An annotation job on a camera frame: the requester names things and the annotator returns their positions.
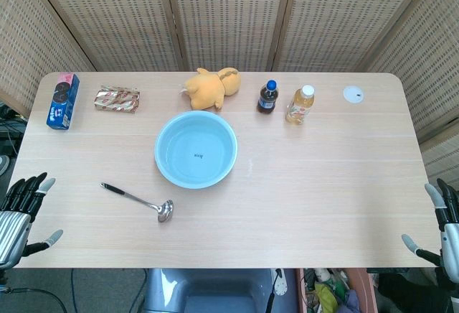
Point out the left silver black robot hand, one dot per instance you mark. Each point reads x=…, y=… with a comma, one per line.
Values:
x=14, y=219

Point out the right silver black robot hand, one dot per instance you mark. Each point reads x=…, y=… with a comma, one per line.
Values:
x=444, y=227

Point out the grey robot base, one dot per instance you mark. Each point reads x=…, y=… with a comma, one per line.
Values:
x=208, y=291

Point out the light blue plastic basin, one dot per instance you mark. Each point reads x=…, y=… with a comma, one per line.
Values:
x=196, y=149

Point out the blue cookie box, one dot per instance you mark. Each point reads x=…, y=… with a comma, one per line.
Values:
x=62, y=100

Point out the pink bin of clutter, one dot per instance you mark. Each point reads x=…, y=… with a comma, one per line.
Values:
x=333, y=291

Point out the gold red snack packet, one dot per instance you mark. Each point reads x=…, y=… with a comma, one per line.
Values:
x=117, y=100

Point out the yellow tea bottle white cap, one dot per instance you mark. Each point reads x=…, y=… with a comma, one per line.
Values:
x=300, y=106

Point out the dark cola bottle blue cap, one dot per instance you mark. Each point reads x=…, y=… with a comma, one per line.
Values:
x=268, y=97

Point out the orange plush toy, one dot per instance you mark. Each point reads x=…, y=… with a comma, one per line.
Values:
x=211, y=88

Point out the woven bamboo folding screen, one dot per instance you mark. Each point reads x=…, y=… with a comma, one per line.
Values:
x=229, y=15

